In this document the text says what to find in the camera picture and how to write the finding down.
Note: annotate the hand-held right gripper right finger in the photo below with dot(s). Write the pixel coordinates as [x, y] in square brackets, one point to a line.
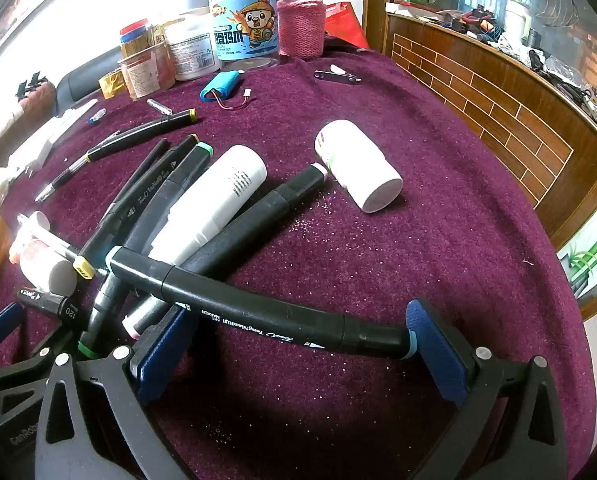
[438, 355]

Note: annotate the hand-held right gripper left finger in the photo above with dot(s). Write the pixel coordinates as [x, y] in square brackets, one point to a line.
[163, 355]

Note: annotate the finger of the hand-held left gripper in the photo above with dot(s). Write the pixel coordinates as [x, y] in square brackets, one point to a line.
[1, 325]
[23, 367]

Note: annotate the white bottle red label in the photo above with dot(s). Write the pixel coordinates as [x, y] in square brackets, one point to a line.
[53, 275]

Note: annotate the white bottle orange cap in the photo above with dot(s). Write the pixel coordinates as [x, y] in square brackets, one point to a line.
[38, 232]

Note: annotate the black marker teal caps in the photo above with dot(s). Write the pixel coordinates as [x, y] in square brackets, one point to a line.
[258, 305]

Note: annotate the clear black gel pen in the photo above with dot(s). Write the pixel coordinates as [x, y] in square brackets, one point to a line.
[63, 175]

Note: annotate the black marker yellow caps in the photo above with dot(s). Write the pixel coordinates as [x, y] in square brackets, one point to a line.
[143, 132]
[146, 192]

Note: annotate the white spray tube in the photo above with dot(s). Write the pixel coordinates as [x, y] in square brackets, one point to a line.
[228, 180]

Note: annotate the black marker green caps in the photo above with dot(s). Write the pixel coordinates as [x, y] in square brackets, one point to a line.
[188, 170]

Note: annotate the black marker pink caps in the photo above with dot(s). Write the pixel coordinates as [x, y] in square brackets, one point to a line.
[278, 200]

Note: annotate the thin black pen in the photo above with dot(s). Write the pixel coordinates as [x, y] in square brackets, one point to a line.
[148, 162]

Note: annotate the white pill bottle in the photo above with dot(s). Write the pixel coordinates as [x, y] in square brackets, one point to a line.
[358, 165]

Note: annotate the white charger plug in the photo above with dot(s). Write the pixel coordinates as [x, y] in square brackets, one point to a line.
[33, 152]

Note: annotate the white papers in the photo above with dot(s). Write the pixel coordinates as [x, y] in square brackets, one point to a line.
[73, 120]

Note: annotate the brown armchair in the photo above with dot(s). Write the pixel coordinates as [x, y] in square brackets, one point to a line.
[38, 100]

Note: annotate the small blue clear tube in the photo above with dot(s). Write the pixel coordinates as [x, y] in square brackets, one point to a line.
[97, 116]

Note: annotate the metal tweezers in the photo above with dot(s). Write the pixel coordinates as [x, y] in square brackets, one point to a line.
[158, 106]

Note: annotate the wooden brick-pattern cabinet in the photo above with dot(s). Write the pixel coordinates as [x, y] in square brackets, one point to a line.
[503, 110]

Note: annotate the black leather sofa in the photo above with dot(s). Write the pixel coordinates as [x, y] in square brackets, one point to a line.
[88, 77]

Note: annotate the blue battery pack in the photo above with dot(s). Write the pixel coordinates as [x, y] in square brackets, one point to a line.
[221, 85]

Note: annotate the metal nail clipper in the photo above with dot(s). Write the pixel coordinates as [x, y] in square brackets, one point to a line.
[338, 76]

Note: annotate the white plastic jar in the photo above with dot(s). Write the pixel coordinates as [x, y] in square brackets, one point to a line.
[193, 52]

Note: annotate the red bag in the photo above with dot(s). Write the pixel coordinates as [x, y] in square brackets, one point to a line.
[346, 27]

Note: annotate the white kettle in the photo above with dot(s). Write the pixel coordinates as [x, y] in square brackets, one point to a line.
[517, 22]

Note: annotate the pink thermos knit sleeve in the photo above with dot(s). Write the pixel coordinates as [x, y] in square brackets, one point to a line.
[301, 25]

